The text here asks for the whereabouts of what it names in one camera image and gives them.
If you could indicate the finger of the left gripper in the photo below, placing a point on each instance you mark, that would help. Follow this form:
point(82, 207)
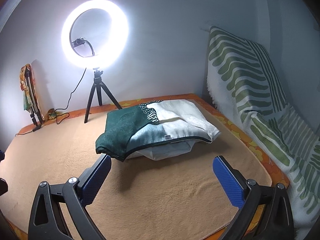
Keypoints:
point(2, 155)
point(3, 186)

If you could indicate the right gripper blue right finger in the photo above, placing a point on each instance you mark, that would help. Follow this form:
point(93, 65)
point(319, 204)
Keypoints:
point(232, 181)

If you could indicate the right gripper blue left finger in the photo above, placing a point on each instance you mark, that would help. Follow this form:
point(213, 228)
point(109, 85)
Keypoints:
point(91, 180)

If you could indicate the colourful patterned scarf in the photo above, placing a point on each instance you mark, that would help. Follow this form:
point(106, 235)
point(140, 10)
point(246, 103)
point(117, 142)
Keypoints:
point(23, 87)

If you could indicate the folded white cloth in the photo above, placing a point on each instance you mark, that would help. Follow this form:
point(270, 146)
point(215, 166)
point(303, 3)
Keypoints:
point(165, 151)

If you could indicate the small black tripod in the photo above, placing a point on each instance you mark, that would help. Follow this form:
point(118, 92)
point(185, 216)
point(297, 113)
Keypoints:
point(97, 87)

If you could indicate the green leaf patterned pillow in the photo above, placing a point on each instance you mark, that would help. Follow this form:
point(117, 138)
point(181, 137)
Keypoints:
point(246, 88)

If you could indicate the white ring light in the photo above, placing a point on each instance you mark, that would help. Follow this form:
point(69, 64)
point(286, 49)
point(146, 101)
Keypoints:
point(94, 35)

